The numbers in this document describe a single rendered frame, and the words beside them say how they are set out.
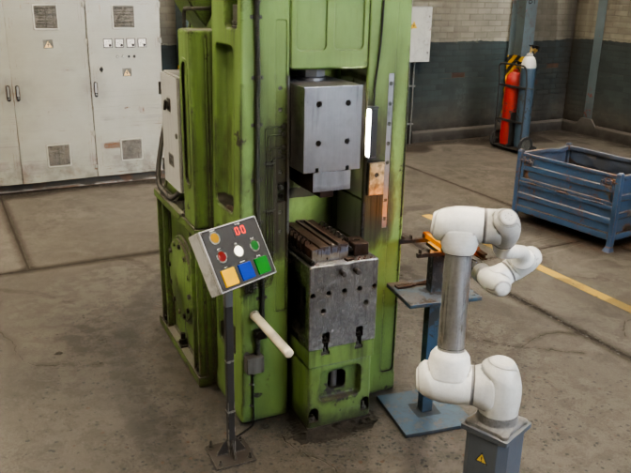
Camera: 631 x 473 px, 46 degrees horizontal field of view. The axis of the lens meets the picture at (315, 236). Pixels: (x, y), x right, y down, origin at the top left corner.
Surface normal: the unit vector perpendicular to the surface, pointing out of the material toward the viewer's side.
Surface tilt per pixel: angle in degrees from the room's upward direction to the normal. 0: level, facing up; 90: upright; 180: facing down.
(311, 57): 90
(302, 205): 90
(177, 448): 0
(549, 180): 89
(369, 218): 90
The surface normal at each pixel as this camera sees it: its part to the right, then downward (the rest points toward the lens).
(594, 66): -0.89, 0.13
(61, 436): 0.02, -0.95
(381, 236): 0.42, 0.30
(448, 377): -0.17, 0.10
